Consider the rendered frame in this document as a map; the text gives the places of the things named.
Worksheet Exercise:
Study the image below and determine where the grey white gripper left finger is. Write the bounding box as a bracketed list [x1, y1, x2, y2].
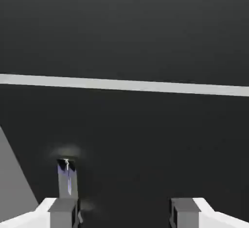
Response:
[0, 197, 81, 228]

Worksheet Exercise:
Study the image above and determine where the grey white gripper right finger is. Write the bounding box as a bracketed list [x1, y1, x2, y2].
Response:
[168, 197, 249, 228]

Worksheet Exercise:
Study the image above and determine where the dark grey cabinet door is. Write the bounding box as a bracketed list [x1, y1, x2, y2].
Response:
[0, 0, 249, 87]
[0, 83, 249, 228]

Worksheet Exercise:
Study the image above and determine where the cabinet with pale grey frame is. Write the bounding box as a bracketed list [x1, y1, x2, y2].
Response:
[0, 0, 249, 228]

